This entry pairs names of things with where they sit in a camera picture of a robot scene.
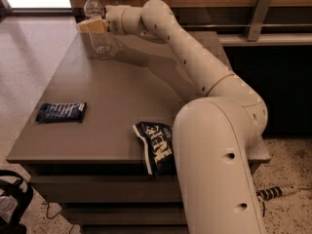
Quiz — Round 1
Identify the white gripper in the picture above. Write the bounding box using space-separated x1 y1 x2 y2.
77 5 130 35

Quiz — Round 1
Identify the clear plastic water bottle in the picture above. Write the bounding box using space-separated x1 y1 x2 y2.
84 0 111 55

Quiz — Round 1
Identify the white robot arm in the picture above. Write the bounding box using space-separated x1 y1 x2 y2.
77 0 268 234

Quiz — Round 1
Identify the small blue snack packet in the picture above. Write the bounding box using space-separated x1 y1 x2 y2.
36 102 87 124

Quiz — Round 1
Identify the large blue chip bag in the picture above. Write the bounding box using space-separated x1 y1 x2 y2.
133 122 175 176

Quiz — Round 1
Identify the grey drawer cabinet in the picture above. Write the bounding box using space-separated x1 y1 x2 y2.
6 31 272 234

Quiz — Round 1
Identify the white power strip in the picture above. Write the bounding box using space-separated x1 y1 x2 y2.
256 184 298 201

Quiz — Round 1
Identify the horizontal metal rail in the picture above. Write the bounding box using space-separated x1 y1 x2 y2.
182 23 312 30

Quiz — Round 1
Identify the right metal rail bracket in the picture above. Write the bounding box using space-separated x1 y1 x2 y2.
245 0 272 42

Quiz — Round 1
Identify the black bag with straps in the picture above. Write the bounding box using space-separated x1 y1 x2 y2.
0 170 33 234

